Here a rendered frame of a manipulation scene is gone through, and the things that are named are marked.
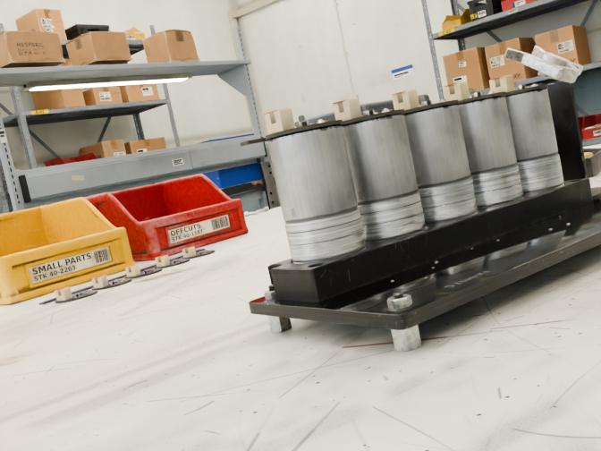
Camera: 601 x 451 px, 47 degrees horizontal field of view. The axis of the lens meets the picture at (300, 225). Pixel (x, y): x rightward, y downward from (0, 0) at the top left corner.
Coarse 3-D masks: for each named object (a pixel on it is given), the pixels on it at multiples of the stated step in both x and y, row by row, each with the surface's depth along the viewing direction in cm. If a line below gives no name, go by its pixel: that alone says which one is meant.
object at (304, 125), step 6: (336, 120) 21; (342, 120) 22; (300, 126) 21; (306, 126) 21; (312, 126) 21; (318, 126) 21; (276, 132) 21; (282, 132) 21; (288, 132) 21; (270, 138) 21
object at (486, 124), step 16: (464, 112) 26; (480, 112) 26; (496, 112) 26; (464, 128) 26; (480, 128) 26; (496, 128) 26; (480, 144) 26; (496, 144) 26; (512, 144) 26; (480, 160) 26; (496, 160) 26; (512, 160) 26; (480, 176) 26; (496, 176) 26; (512, 176) 26; (480, 192) 26; (496, 192) 26; (512, 192) 26
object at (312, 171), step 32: (320, 128) 21; (288, 160) 21; (320, 160) 21; (288, 192) 21; (320, 192) 21; (352, 192) 22; (288, 224) 22; (320, 224) 21; (352, 224) 21; (320, 256) 21
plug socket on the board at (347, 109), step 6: (336, 102) 23; (342, 102) 23; (348, 102) 22; (354, 102) 23; (336, 108) 23; (342, 108) 23; (348, 108) 23; (354, 108) 23; (336, 114) 23; (342, 114) 23; (348, 114) 23; (354, 114) 23; (360, 114) 23
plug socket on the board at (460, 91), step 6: (456, 84) 26; (462, 84) 26; (444, 90) 26; (450, 90) 26; (456, 90) 26; (462, 90) 26; (468, 90) 26; (450, 96) 26; (456, 96) 26; (462, 96) 26; (468, 96) 26
